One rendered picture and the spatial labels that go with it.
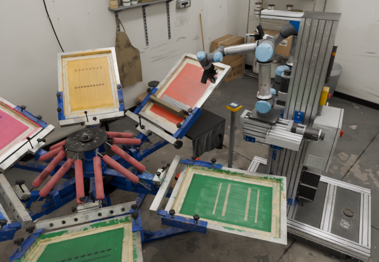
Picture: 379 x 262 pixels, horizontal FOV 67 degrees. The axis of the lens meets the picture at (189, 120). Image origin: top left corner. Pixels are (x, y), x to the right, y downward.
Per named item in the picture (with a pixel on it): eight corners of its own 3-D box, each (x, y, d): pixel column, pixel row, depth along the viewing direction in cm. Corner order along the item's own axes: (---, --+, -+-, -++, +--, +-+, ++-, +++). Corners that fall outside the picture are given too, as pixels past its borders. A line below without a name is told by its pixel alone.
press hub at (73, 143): (120, 223, 302) (95, 114, 230) (143, 247, 279) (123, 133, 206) (87, 247, 280) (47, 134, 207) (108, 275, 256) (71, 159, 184)
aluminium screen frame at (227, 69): (186, 54, 292) (185, 51, 289) (232, 69, 256) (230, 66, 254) (138, 114, 275) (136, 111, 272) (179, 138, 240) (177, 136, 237)
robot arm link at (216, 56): (223, 49, 223) (210, 50, 228) (218, 53, 214) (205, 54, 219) (225, 58, 226) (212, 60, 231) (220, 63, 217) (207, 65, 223)
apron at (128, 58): (141, 79, 481) (133, 14, 424) (144, 80, 476) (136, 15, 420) (114, 90, 450) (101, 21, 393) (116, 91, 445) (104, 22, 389)
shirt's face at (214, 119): (195, 105, 321) (195, 104, 321) (225, 119, 294) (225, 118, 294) (162, 121, 293) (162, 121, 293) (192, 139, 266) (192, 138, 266)
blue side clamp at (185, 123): (198, 110, 250) (194, 105, 244) (202, 111, 246) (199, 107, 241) (177, 137, 243) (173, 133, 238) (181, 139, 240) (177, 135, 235)
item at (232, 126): (228, 162, 380) (232, 98, 328) (241, 170, 366) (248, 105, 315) (217, 171, 367) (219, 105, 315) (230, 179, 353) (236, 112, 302)
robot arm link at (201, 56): (204, 57, 218) (194, 58, 222) (209, 66, 226) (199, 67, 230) (206, 49, 221) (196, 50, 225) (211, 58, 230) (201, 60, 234)
